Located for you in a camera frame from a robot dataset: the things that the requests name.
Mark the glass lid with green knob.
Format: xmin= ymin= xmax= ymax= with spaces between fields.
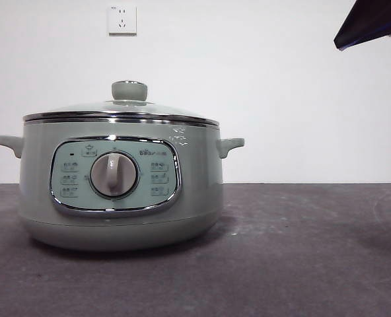
xmin=22 ymin=79 xmax=220 ymax=125

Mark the green electric cooking pot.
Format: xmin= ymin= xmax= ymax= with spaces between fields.
xmin=0 ymin=119 xmax=245 ymax=253

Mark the white wall socket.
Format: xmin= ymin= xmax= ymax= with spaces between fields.
xmin=108 ymin=5 xmax=138 ymax=36

